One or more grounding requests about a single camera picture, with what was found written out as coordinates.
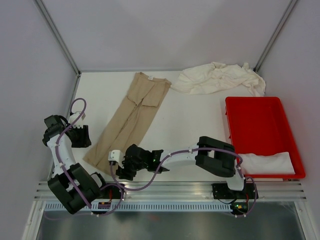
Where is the beige t shirt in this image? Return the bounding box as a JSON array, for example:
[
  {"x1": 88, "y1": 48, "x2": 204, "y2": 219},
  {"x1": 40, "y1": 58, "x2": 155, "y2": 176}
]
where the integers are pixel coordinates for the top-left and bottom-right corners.
[{"x1": 83, "y1": 72, "x2": 172, "y2": 175}]

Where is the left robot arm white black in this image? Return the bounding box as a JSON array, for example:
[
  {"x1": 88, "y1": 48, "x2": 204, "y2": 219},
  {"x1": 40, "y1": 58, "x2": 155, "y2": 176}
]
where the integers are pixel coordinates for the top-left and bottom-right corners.
[{"x1": 42, "y1": 115, "x2": 109, "y2": 215}]

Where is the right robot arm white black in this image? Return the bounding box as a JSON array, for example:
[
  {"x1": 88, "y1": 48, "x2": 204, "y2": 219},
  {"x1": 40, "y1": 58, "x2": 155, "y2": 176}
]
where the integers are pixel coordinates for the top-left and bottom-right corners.
[{"x1": 108, "y1": 136, "x2": 247, "y2": 198}]

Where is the cream white t shirt pile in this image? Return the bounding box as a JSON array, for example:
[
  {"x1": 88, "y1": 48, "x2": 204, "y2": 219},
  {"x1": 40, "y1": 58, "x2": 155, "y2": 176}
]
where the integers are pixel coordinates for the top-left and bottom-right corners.
[{"x1": 171, "y1": 62, "x2": 266, "y2": 97}]

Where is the red plastic bin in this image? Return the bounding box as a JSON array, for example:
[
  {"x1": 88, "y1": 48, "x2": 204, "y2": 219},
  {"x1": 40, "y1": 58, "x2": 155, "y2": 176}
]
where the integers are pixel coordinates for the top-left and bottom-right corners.
[{"x1": 225, "y1": 96, "x2": 306, "y2": 179}]

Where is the white folded cloth in bin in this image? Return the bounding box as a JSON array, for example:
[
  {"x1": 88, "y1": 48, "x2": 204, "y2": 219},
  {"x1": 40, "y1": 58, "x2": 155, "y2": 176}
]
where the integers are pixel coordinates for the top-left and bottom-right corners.
[{"x1": 239, "y1": 152, "x2": 295, "y2": 175}]

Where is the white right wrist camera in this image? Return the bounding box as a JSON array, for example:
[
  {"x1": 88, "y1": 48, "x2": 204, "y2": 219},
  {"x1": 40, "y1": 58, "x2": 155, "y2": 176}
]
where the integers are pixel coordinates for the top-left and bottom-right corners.
[{"x1": 108, "y1": 150, "x2": 125, "y2": 164}]

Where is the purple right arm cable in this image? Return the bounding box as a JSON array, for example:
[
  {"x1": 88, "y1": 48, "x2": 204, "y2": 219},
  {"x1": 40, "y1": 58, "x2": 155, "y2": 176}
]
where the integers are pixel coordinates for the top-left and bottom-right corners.
[{"x1": 109, "y1": 147, "x2": 258, "y2": 218}]

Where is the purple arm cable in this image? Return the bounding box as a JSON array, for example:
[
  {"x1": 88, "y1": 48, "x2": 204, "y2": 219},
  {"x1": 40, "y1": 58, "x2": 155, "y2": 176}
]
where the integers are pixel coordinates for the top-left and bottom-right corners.
[
  {"x1": 109, "y1": 147, "x2": 258, "y2": 218},
  {"x1": 44, "y1": 98, "x2": 125, "y2": 221}
]

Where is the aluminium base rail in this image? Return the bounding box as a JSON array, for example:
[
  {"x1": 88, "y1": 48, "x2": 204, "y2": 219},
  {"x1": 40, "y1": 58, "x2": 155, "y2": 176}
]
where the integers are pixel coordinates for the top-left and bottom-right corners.
[{"x1": 34, "y1": 181, "x2": 307, "y2": 201}]

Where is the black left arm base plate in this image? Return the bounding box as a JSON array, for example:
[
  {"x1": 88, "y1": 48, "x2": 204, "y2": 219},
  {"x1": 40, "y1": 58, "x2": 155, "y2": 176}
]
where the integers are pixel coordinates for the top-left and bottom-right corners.
[{"x1": 100, "y1": 183, "x2": 123, "y2": 200}]

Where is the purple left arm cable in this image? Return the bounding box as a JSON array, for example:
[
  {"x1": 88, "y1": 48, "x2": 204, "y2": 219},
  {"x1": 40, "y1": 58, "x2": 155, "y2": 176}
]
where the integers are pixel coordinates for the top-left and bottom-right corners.
[{"x1": 44, "y1": 98, "x2": 125, "y2": 221}]

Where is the white slotted cable duct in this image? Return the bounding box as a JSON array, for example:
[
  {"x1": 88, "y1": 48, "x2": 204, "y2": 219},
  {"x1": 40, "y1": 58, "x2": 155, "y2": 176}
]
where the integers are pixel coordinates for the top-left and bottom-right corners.
[{"x1": 44, "y1": 201, "x2": 241, "y2": 213}]

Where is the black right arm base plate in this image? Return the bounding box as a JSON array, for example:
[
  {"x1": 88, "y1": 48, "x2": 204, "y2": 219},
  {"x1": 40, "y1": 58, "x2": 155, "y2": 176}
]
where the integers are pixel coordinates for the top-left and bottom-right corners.
[{"x1": 211, "y1": 183, "x2": 259, "y2": 200}]

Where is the left aluminium frame post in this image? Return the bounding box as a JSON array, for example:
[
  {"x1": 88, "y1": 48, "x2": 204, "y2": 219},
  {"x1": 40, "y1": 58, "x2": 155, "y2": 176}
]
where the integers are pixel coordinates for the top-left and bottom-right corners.
[{"x1": 33, "y1": 0, "x2": 81, "y2": 77}]

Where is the aluminium frame post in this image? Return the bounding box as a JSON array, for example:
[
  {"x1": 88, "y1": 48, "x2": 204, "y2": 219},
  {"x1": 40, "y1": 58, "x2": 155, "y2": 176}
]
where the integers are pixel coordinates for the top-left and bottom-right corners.
[
  {"x1": 253, "y1": 0, "x2": 300, "y2": 73},
  {"x1": 33, "y1": 0, "x2": 81, "y2": 77}
]

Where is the right aluminium frame post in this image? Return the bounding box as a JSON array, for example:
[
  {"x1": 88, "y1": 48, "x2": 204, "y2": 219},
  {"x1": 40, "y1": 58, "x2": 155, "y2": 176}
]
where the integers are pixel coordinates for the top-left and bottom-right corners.
[{"x1": 253, "y1": 0, "x2": 300, "y2": 73}]

